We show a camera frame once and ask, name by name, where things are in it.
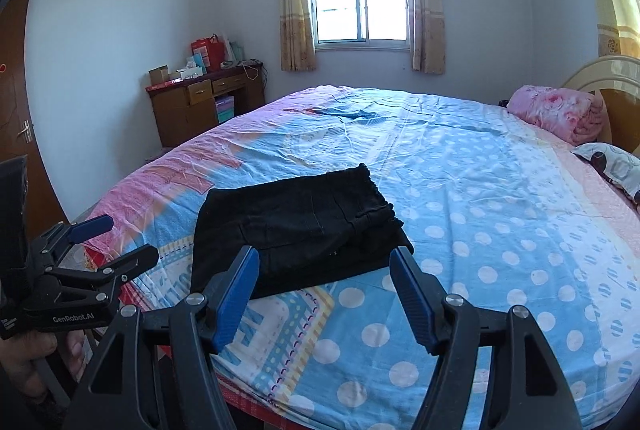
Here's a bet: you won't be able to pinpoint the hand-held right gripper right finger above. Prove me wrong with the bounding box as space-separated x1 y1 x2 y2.
389 247 583 430

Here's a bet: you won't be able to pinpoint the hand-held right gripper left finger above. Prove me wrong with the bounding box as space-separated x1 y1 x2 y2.
75 245 261 430

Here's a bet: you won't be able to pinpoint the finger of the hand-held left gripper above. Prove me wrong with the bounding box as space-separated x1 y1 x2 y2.
46 243 160 292
30 214 115 264

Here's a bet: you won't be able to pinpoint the black pants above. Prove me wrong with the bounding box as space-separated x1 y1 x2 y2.
190 162 416 301

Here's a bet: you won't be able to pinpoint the person's left hand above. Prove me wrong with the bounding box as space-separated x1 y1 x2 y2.
0 327 87 406

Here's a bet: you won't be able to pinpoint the bed with polka dot sheet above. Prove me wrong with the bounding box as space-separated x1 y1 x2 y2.
70 85 640 430

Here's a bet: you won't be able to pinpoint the brown wooden desk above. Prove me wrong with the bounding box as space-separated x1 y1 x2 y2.
145 62 267 148

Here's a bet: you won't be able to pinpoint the flat red box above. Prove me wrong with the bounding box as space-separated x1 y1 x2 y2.
145 79 188 92

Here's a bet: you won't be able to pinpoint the brown wooden door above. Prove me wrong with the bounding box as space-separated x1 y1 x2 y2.
0 0 68 231

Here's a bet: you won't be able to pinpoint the pastel storage box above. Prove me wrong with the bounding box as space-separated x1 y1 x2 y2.
215 95 236 124

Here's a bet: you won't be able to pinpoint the red gift bag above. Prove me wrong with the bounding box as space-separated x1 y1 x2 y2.
190 34 224 72

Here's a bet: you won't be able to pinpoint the pink floral folded blanket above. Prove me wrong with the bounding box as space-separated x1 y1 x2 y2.
506 85 613 147

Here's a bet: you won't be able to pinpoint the white patterned pillow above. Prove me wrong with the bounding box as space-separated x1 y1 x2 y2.
571 141 640 206

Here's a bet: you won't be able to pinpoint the cream and wood headboard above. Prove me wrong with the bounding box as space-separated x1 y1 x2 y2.
560 55 640 151

